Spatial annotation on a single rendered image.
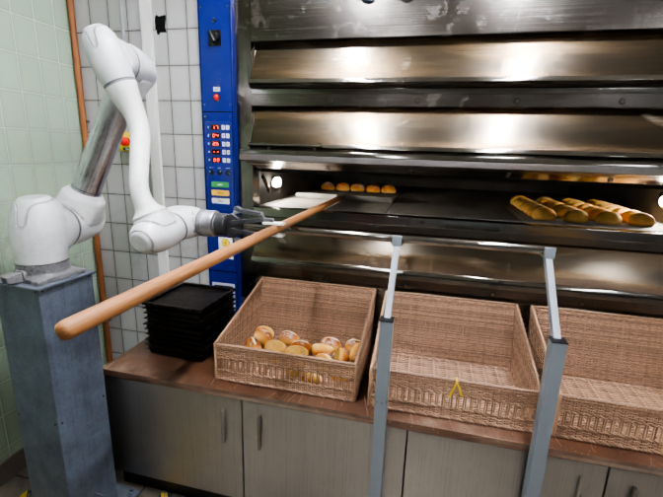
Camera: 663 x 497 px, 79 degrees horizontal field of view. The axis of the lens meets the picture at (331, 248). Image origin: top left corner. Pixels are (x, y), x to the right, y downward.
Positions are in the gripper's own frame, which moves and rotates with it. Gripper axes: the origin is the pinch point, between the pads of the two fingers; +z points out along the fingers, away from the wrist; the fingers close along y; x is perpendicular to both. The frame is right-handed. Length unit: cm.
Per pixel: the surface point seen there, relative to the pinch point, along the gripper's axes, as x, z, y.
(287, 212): -53, -15, 3
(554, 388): 5, 88, 38
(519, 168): -40, 78, -22
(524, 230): -55, 86, 3
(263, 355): -4.1, -5.7, 48.5
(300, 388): -4, 9, 59
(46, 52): -35, -122, -63
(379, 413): 6, 39, 56
